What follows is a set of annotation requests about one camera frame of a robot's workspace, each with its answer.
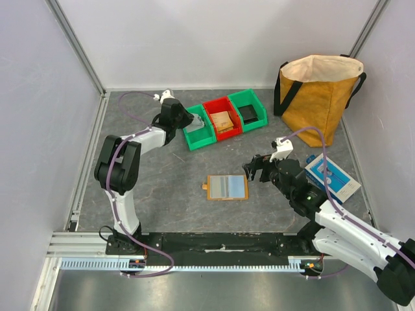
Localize purple cable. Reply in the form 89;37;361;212
103;91;176;279
281;126;415;280

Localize red plastic bin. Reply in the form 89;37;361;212
203;97;243;141

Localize green plastic bin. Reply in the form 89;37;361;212
228;89;268;133
183;104;217;151

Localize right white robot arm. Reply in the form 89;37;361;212
243;155;414;306

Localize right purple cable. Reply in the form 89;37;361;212
281;126;415;280

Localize brown cards in red bin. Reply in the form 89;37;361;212
211;111;236;134

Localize slotted cable duct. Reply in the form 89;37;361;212
60;257;305;273

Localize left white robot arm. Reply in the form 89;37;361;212
94;98;204;255

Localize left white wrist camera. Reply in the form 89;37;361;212
153;89;174;104

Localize left green plastic bin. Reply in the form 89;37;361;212
183;104;217;151

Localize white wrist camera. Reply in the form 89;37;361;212
269;137;294;162
153;89;174;104

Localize right green plastic bin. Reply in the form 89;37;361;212
228;89;268;133

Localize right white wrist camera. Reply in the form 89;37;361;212
269;137;294;162

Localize orange leather card holder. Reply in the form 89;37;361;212
202;175;249;201

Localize mustard tote bag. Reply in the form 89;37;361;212
273;54;367;148

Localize blue razor package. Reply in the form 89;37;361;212
305;154;361;204

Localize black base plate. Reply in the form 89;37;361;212
99;233;321;268

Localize black wallet in bin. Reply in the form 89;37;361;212
239;104;261;125

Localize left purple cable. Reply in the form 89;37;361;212
103;91;176;279

